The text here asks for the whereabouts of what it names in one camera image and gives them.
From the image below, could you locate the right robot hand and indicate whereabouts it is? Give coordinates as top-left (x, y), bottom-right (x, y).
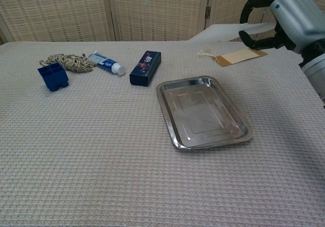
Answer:
top-left (238, 0), bottom-right (325, 54)

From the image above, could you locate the white paper sheet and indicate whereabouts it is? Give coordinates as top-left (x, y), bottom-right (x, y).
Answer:
top-left (189, 21), bottom-right (277, 44)

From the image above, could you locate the silver metal tray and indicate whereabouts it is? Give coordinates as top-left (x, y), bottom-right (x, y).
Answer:
top-left (155, 75), bottom-right (254, 150)

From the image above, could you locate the kraft paper tag with tassel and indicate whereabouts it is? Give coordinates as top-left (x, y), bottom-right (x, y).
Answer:
top-left (197, 47), bottom-right (268, 68)

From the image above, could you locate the dark blue printed carton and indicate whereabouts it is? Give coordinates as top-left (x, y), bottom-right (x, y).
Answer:
top-left (129, 50), bottom-right (162, 87)

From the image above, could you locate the woven bamboo folding screen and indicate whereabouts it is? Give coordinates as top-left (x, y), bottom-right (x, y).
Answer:
top-left (0, 0), bottom-right (325, 45)

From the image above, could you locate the blue and white toothpaste tube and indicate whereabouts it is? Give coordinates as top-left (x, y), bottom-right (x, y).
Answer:
top-left (88, 51), bottom-right (126, 76)

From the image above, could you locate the beige waffle weave tablecloth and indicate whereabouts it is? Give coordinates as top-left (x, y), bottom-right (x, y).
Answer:
top-left (0, 40), bottom-right (325, 227)

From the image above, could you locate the blue plastic compartment holder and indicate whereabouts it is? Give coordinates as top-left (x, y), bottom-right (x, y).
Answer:
top-left (37, 62), bottom-right (70, 92)

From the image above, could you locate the beige braided rope bundle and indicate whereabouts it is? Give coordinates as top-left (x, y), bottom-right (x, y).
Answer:
top-left (39, 53), bottom-right (94, 73)

